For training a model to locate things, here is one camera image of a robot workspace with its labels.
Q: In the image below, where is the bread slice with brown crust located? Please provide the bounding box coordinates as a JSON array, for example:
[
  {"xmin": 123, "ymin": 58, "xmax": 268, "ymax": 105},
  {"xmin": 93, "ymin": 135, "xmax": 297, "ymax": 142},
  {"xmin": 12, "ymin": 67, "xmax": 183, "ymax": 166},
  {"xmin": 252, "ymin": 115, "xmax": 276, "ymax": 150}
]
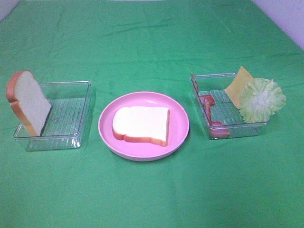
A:
[{"xmin": 112, "ymin": 106, "xmax": 170, "ymax": 147}]

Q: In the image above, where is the bacon strip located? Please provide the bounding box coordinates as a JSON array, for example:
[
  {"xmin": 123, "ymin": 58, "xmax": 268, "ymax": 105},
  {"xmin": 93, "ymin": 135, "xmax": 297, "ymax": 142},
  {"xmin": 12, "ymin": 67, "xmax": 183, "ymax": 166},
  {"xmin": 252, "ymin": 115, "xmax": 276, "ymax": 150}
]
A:
[
  {"xmin": 191, "ymin": 73, "xmax": 215, "ymax": 106},
  {"xmin": 204, "ymin": 100, "xmax": 230, "ymax": 138}
]

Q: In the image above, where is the yellow cheese slice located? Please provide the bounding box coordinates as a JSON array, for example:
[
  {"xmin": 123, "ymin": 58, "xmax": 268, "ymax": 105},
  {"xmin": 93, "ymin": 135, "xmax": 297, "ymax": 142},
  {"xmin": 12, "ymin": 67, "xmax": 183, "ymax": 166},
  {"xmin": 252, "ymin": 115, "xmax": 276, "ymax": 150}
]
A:
[{"xmin": 225, "ymin": 66, "xmax": 254, "ymax": 109}]

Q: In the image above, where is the green lettuce leaf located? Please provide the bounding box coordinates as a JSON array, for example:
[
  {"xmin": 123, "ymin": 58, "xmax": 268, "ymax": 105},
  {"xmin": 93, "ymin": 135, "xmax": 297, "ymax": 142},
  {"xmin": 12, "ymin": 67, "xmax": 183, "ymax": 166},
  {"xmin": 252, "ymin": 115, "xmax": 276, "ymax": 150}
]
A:
[{"xmin": 239, "ymin": 78, "xmax": 286, "ymax": 123}]

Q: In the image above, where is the pink round plate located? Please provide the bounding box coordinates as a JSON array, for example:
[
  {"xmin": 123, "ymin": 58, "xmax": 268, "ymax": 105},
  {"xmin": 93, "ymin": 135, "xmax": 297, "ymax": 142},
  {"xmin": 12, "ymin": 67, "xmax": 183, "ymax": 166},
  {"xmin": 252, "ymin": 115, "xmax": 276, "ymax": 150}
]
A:
[{"xmin": 98, "ymin": 91, "xmax": 190, "ymax": 162}]

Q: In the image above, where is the clear right plastic container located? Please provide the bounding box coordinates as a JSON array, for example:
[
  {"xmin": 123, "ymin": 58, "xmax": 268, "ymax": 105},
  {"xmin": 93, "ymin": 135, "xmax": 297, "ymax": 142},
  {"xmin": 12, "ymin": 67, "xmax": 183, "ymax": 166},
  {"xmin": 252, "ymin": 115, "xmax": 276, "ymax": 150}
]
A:
[{"xmin": 190, "ymin": 73, "xmax": 268, "ymax": 140}]

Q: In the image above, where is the clear plastic container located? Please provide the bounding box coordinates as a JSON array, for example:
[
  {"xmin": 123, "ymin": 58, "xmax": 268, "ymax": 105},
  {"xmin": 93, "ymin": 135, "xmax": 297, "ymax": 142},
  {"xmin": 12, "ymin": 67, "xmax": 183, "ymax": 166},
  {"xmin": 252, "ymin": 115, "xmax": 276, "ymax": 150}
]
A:
[
  {"xmin": 14, "ymin": 81, "xmax": 91, "ymax": 151},
  {"xmin": 190, "ymin": 73, "xmax": 268, "ymax": 140}
]

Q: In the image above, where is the green tablecloth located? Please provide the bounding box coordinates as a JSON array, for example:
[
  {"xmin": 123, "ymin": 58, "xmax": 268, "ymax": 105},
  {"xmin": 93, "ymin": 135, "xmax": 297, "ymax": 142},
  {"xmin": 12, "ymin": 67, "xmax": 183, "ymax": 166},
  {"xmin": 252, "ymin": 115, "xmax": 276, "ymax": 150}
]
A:
[{"xmin": 0, "ymin": 0, "xmax": 304, "ymax": 228}]

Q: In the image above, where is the clear left plastic container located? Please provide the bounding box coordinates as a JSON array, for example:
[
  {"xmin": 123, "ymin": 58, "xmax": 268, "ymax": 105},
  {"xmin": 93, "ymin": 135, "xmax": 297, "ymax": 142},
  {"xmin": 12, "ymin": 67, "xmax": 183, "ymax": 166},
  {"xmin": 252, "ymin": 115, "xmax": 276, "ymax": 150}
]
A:
[{"xmin": 14, "ymin": 81, "xmax": 91, "ymax": 151}]

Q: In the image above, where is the leaning bread slice left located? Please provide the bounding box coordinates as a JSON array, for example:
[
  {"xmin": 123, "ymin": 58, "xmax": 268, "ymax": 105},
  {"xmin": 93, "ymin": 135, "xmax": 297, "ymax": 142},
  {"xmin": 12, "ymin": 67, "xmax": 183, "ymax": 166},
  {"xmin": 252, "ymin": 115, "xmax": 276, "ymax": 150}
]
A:
[{"xmin": 6, "ymin": 70, "xmax": 51, "ymax": 136}]

